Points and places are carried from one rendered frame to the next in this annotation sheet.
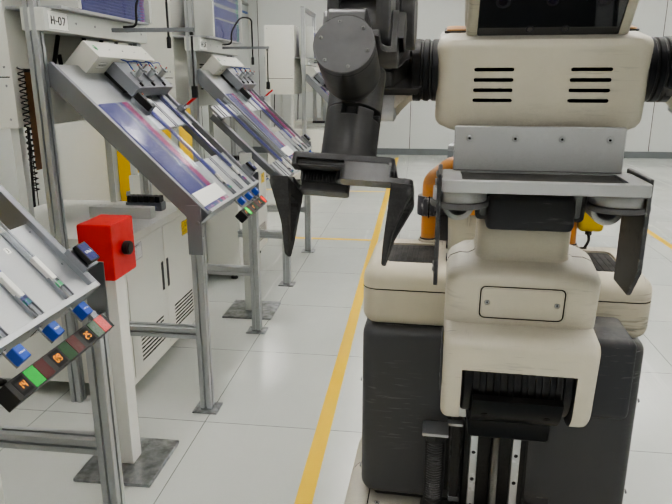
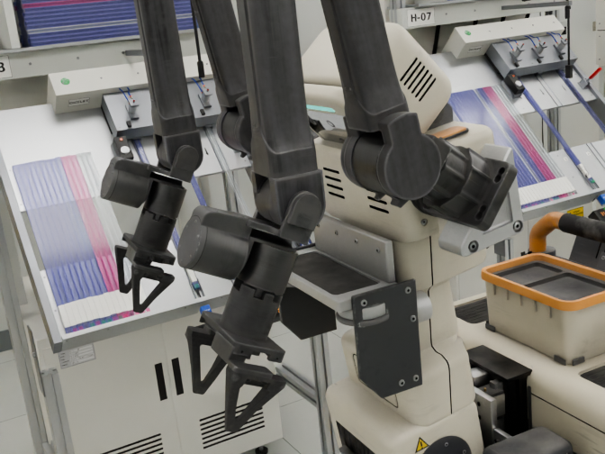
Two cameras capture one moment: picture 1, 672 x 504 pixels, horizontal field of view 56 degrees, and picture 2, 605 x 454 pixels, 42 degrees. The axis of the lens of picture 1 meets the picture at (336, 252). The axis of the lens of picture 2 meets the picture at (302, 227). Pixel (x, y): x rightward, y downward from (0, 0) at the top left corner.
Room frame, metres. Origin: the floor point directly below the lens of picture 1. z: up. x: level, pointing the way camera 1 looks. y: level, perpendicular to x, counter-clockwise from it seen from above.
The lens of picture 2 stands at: (0.15, -1.16, 1.42)
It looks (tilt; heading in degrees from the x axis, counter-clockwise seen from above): 15 degrees down; 55
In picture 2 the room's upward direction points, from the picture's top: 6 degrees counter-clockwise
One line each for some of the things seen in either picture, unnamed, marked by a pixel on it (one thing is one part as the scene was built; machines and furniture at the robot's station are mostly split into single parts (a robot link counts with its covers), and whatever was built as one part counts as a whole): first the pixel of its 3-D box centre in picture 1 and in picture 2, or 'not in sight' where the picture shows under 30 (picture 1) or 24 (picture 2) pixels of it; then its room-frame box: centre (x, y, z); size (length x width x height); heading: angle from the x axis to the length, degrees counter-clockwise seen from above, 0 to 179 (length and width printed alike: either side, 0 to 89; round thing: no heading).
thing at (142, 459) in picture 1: (117, 347); not in sight; (1.73, 0.65, 0.39); 0.24 x 0.24 x 0.78; 83
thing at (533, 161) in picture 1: (533, 208); (347, 295); (0.84, -0.27, 0.99); 0.28 x 0.16 x 0.22; 80
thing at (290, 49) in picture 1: (301, 98); not in sight; (7.46, 0.40, 0.95); 1.36 x 0.82 x 1.90; 83
